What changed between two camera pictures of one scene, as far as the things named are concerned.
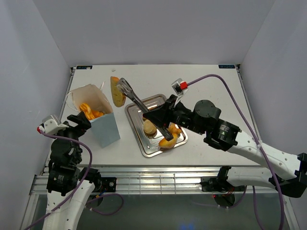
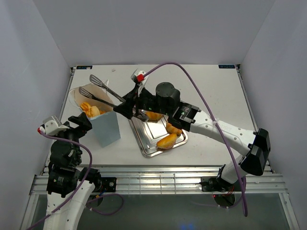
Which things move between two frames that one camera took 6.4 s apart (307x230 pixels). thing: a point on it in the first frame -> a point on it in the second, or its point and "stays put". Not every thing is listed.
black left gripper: [83, 123] stays put
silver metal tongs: [120, 88] -> [88, 95]
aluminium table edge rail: [72, 71] stays put
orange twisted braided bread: [91, 114] stays put
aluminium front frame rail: [147, 179] stays put
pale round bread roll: [149, 128] -> [94, 111]
